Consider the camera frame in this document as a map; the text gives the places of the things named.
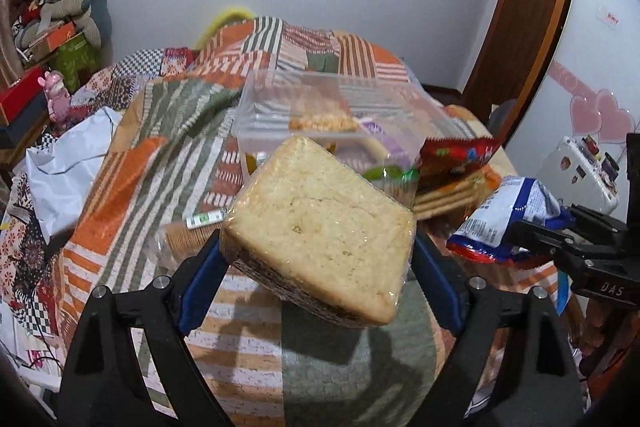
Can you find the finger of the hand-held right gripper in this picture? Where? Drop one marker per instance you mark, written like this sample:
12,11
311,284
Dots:
545,241
600,221

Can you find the green patterned box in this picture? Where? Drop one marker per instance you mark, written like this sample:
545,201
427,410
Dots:
75,59

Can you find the brown wooden door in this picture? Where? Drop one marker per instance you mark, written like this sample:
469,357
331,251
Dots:
530,7

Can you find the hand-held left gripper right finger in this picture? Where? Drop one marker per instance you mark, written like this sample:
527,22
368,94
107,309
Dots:
446,294

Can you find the pile of clothes and boxes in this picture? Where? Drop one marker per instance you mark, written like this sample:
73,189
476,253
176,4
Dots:
85,4

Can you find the checkered patchwork quilt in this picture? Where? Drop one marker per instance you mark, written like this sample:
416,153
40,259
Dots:
30,287

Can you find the clear cracker pack green label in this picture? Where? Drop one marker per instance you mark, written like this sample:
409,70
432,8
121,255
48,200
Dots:
184,238

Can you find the red white wall label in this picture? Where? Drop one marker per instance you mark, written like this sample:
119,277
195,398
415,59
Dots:
609,18

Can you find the purple snack packet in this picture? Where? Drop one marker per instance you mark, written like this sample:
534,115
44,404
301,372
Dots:
387,142

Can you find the green jelly cup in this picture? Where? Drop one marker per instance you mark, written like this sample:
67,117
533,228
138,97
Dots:
390,176

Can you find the orange box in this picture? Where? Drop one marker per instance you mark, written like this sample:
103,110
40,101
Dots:
52,39

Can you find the square bread cake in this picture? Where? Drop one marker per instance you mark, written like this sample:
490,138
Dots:
320,227

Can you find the pink toy figure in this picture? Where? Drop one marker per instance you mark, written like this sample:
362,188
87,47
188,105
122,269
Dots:
56,99

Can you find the grey bag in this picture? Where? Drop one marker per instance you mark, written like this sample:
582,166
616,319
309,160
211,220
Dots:
502,122

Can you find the white stickered suitcase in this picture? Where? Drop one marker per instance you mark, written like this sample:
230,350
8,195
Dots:
575,172

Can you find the orange crispy snack packet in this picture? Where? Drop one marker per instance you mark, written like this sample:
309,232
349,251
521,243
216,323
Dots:
322,123

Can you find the white plastic bag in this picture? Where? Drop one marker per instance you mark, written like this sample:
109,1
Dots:
65,167

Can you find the red snack packet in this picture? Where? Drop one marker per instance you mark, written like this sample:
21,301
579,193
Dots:
450,159

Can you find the yellow fuzzy cushion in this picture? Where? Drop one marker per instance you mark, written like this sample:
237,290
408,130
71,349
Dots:
227,18

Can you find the blue white snack packet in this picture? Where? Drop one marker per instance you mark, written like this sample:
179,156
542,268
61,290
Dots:
505,212

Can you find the clear plastic container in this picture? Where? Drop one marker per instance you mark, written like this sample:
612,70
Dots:
300,92

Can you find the pink heart wall stickers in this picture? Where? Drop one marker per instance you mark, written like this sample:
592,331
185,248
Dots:
597,114

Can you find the red box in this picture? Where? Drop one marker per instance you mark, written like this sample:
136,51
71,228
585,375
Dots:
20,94

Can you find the striped patchwork blanket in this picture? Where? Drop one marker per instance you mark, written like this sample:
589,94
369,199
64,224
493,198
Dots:
165,187

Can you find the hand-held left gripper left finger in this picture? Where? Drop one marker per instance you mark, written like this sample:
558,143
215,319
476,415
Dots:
199,294

